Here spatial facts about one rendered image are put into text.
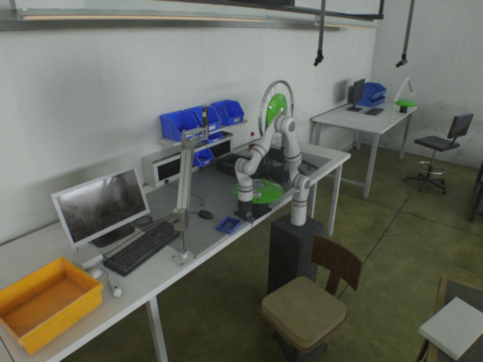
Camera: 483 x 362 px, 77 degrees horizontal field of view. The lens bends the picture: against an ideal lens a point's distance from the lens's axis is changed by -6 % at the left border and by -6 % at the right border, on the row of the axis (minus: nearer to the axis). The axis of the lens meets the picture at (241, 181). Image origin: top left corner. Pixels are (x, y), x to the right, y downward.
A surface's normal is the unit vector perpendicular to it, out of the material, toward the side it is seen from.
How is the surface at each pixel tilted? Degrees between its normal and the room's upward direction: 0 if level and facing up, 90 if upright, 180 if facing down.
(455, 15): 90
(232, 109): 88
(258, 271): 0
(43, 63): 90
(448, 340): 0
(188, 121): 88
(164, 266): 0
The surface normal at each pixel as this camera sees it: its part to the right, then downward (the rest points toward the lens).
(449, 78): -0.63, 0.33
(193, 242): 0.00, -0.90
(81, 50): 0.78, 0.27
